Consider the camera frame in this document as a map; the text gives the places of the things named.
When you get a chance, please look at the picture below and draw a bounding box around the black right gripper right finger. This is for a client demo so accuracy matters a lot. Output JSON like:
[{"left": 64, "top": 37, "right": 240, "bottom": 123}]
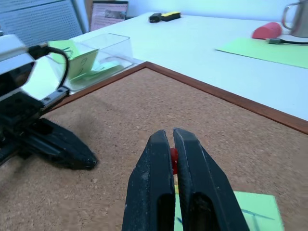
[{"left": 173, "top": 127, "right": 251, "bottom": 231}]

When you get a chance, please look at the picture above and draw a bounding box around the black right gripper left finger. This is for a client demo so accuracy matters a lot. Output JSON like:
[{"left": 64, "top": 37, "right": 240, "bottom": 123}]
[{"left": 121, "top": 129, "right": 176, "bottom": 231}]

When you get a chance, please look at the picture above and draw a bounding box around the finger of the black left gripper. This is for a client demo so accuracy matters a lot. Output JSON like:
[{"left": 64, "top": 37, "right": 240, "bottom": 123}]
[
  {"left": 39, "top": 117, "right": 99, "bottom": 169},
  {"left": 20, "top": 134, "right": 93, "bottom": 171}
]

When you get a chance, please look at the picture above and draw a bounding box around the red pushpin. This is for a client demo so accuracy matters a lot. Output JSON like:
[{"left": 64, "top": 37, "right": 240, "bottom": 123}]
[{"left": 169, "top": 147, "right": 180, "bottom": 176}]

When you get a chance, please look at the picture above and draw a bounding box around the green sticky note with writing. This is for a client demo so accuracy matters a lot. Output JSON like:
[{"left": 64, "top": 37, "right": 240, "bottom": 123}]
[{"left": 173, "top": 184, "right": 285, "bottom": 231}]

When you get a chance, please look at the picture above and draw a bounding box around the green note with dark scribble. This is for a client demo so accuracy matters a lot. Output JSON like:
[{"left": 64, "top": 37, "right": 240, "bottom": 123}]
[{"left": 47, "top": 39, "right": 78, "bottom": 60}]

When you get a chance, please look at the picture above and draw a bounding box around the folded green note with writing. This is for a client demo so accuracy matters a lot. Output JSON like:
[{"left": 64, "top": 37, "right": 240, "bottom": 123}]
[{"left": 68, "top": 48, "right": 101, "bottom": 81}]

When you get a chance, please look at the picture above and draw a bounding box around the flat green note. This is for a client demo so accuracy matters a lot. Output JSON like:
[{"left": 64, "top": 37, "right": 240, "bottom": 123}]
[{"left": 90, "top": 60, "right": 122, "bottom": 76}]

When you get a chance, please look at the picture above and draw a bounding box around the clear plastic box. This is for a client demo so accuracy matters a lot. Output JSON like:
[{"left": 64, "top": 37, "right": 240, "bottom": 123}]
[{"left": 45, "top": 33, "right": 140, "bottom": 92}]

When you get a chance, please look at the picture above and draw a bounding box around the small black box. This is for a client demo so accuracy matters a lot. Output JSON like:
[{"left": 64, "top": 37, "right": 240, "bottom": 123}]
[{"left": 148, "top": 13, "right": 163, "bottom": 24}]

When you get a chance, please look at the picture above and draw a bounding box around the grey perforated panel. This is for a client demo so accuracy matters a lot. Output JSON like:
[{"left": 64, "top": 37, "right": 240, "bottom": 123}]
[{"left": 0, "top": 0, "right": 88, "bottom": 47}]

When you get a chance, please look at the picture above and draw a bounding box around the black framed pink sign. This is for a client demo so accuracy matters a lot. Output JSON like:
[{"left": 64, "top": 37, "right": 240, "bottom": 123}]
[{"left": 89, "top": 0, "right": 129, "bottom": 32}]

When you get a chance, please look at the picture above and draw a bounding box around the large green paper sheet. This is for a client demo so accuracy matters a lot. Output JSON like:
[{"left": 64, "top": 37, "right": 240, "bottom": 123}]
[{"left": 215, "top": 37, "right": 308, "bottom": 70}]

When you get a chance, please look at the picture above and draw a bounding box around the yellow and black eraser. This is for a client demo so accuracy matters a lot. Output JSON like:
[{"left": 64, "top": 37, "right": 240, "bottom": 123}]
[{"left": 160, "top": 11, "right": 182, "bottom": 23}]

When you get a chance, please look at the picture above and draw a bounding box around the red rounded object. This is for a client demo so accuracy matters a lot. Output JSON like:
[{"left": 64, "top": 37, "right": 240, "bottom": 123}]
[{"left": 251, "top": 22, "right": 283, "bottom": 40}]

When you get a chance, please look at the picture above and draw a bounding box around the metal mug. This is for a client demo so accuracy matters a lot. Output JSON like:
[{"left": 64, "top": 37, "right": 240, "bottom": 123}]
[{"left": 281, "top": 0, "right": 308, "bottom": 39}]

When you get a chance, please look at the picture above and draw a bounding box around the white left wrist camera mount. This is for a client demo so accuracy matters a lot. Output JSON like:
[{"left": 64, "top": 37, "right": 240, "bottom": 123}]
[{"left": 0, "top": 33, "right": 71, "bottom": 104}]

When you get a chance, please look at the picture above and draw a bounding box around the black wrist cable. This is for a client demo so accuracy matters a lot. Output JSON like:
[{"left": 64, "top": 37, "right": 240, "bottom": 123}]
[{"left": 28, "top": 45, "right": 70, "bottom": 91}]

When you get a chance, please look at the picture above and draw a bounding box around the cork board with wooden frame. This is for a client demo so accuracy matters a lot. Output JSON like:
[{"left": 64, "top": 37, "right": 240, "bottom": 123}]
[{"left": 0, "top": 61, "right": 308, "bottom": 231}]

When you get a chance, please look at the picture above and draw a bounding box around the black cable with plug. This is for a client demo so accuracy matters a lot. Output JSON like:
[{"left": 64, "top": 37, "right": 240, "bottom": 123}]
[{"left": 265, "top": 38, "right": 308, "bottom": 46}]

